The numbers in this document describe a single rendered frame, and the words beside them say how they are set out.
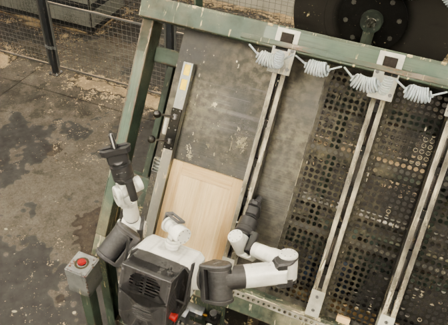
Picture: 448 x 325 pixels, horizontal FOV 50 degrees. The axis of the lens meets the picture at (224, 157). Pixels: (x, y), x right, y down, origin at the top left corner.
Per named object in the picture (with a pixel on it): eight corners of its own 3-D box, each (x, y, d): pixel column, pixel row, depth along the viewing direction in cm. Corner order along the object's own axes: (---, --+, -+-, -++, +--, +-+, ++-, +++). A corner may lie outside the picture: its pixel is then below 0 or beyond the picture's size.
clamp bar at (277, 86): (217, 274, 234) (200, 292, 212) (282, 30, 214) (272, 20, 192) (235, 281, 232) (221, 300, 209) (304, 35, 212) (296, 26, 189)
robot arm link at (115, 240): (121, 258, 201) (113, 262, 187) (103, 245, 201) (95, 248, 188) (137, 236, 202) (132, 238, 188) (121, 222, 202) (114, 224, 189)
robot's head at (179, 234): (174, 251, 181) (178, 230, 178) (159, 238, 188) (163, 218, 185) (188, 248, 185) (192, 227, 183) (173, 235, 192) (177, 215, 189)
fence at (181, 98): (143, 246, 245) (139, 248, 241) (187, 62, 229) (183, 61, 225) (151, 250, 244) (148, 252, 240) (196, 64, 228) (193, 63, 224)
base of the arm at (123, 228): (124, 269, 197) (116, 272, 186) (100, 250, 199) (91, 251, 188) (147, 239, 199) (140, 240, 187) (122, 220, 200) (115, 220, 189)
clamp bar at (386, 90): (302, 306, 224) (295, 328, 201) (380, 52, 204) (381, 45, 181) (323, 314, 221) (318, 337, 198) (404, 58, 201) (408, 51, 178)
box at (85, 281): (69, 290, 238) (63, 268, 226) (83, 272, 247) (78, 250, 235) (90, 299, 235) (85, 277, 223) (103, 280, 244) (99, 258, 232)
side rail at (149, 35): (106, 228, 257) (95, 233, 246) (152, 21, 238) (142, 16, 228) (116, 232, 255) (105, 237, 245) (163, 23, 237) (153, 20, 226)
